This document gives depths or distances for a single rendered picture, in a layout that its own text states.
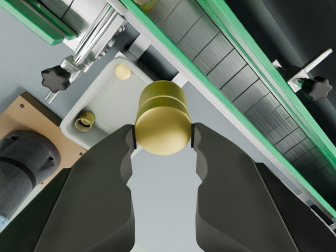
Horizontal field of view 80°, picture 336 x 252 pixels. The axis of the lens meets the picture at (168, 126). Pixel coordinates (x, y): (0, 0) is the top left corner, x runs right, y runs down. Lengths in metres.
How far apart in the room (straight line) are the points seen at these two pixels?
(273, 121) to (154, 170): 0.36
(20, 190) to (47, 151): 0.11
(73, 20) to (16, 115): 0.32
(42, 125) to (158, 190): 0.39
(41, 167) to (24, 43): 0.28
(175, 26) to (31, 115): 0.40
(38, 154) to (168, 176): 0.36
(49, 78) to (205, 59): 0.24
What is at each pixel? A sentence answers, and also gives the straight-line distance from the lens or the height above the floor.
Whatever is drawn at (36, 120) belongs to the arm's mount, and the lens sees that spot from 0.59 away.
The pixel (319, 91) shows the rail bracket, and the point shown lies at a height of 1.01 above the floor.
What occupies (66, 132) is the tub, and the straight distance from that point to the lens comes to 0.50.
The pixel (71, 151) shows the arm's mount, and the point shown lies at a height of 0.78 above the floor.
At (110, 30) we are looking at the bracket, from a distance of 0.36.
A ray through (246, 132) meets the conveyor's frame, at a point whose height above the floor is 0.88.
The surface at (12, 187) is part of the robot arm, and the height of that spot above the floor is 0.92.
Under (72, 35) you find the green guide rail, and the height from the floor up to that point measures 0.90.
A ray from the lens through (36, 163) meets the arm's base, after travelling 0.57.
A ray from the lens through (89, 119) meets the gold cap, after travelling 0.51.
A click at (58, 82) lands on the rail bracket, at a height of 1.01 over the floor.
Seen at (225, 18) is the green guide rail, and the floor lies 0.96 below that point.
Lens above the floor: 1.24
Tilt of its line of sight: 61 degrees down
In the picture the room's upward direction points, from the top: 173 degrees clockwise
